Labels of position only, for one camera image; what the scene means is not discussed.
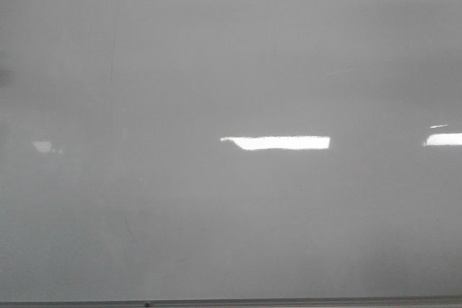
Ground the white glossy whiteboard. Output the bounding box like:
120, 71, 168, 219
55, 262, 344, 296
1, 0, 461, 302

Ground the grey aluminium whiteboard frame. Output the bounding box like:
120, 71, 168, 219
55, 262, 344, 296
1, 295, 461, 307

